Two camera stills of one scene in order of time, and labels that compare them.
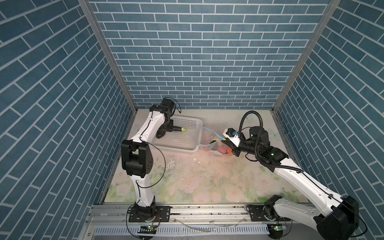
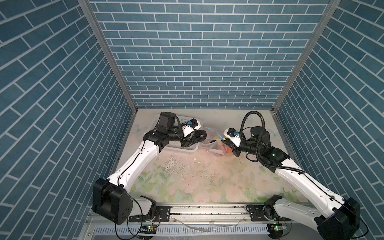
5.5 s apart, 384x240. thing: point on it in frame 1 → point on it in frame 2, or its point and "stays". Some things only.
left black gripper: (170, 126) → (186, 142)
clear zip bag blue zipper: (209, 141) stays
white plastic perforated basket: (189, 141) stays
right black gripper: (233, 147) stays
